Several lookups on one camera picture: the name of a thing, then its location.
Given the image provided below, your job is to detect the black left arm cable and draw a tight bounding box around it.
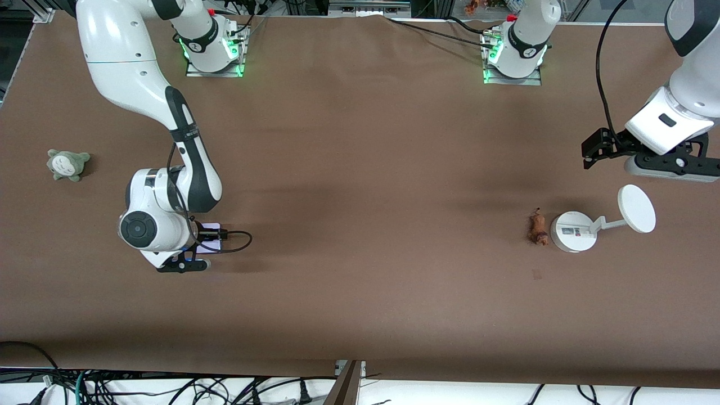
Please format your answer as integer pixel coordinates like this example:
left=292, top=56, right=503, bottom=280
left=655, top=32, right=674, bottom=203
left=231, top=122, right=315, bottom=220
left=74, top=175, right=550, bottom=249
left=595, top=0, right=628, bottom=144

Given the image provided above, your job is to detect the brown wooden beam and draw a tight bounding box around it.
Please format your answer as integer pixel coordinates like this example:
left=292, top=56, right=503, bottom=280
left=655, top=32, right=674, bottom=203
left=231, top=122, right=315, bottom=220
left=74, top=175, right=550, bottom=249
left=323, top=360, right=364, bottom=405

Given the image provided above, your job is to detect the grey green plush toy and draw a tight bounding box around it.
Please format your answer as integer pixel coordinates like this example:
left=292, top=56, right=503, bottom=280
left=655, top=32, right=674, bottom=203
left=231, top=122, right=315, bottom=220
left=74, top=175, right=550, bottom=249
left=46, top=149, right=91, bottom=182

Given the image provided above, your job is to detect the thick black floor cable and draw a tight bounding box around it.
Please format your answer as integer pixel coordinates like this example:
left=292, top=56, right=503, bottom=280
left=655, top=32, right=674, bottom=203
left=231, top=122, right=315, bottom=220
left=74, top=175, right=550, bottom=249
left=0, top=340, right=62, bottom=394

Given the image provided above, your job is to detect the brown table cover sheet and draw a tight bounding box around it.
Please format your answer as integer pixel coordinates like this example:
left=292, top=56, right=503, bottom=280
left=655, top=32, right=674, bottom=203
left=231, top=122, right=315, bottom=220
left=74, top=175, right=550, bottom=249
left=0, top=11, right=720, bottom=390

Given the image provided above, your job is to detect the small purple box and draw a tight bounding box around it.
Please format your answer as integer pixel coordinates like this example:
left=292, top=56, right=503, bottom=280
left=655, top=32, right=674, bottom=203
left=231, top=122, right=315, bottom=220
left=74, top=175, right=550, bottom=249
left=197, top=223, right=223, bottom=255

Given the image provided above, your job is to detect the long black base cable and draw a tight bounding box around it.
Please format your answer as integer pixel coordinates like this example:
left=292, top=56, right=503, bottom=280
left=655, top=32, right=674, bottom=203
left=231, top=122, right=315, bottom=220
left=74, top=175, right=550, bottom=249
left=385, top=17, right=498, bottom=50

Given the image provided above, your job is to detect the white round phone stand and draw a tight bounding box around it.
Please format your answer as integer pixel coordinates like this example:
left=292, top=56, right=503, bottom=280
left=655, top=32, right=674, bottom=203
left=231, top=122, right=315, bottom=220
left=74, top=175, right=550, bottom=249
left=550, top=184, right=657, bottom=254

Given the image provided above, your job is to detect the brown lion statue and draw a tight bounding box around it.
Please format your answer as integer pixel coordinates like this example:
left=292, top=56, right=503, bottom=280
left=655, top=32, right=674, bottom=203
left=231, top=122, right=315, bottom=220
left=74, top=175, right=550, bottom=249
left=528, top=208, right=550, bottom=246

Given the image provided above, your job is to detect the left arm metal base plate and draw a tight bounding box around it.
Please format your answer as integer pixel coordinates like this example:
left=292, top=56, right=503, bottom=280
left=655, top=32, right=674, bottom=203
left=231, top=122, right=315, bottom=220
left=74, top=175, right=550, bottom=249
left=482, top=28, right=543, bottom=86

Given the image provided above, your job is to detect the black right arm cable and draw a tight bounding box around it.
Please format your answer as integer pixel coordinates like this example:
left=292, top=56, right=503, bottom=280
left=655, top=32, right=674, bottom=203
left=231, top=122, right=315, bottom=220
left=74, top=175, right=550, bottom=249
left=168, top=143, right=253, bottom=255

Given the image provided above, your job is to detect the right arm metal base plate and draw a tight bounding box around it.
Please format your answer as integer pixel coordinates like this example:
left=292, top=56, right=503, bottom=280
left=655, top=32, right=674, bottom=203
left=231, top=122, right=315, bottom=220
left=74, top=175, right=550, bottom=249
left=186, top=17, right=247, bottom=78

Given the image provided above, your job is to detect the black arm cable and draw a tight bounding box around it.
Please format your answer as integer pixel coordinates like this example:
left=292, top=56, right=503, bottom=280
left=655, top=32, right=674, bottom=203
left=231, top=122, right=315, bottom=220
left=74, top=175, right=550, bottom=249
left=595, top=0, right=628, bottom=144
left=168, top=143, right=253, bottom=255

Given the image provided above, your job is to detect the silver aluminium frame rail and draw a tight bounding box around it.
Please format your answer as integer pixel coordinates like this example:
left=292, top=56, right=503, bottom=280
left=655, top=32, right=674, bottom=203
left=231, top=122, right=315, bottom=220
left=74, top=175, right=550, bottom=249
left=328, top=0, right=412, bottom=18

